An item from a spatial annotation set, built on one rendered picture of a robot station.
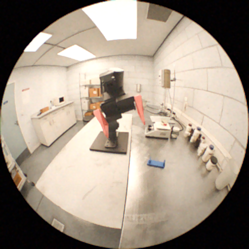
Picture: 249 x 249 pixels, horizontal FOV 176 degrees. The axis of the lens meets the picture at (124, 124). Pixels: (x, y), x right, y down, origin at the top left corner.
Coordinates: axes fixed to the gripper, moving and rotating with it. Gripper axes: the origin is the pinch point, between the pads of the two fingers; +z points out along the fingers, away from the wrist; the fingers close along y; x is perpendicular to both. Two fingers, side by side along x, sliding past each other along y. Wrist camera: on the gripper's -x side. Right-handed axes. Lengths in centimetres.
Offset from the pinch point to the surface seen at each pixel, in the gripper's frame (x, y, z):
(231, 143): 21, 61, 26
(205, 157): 35, 42, 18
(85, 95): 94, -101, -258
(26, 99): -40, -229, -163
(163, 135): 44, 24, -15
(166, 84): 29, 54, -59
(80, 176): 18.5, -29.0, 5.6
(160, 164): 31.3, 10.6, 6.9
